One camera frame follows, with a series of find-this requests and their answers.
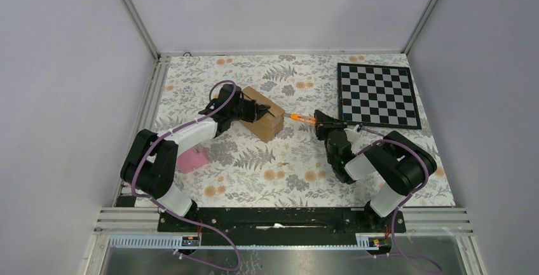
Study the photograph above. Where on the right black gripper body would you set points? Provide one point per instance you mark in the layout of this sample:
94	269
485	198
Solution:
323	134

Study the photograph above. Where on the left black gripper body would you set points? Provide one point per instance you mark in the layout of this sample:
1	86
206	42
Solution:
246	110

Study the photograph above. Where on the brown cardboard express box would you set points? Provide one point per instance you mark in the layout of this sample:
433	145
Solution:
269	124

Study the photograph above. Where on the orange black utility knife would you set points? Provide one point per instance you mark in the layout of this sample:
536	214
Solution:
301	118

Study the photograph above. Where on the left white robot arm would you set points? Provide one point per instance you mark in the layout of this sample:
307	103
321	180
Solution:
149	167

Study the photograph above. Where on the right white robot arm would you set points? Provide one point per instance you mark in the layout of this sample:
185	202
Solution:
404	166

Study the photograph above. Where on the black white chessboard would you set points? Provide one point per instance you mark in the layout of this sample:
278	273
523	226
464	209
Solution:
377	95

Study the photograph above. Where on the pink plastic bag package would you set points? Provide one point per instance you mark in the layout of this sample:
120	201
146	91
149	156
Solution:
192	159

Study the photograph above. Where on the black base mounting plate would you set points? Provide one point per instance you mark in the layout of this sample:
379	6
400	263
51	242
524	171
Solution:
302	224

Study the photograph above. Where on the grey slotted cable duct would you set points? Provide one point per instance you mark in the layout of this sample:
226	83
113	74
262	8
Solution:
192	242

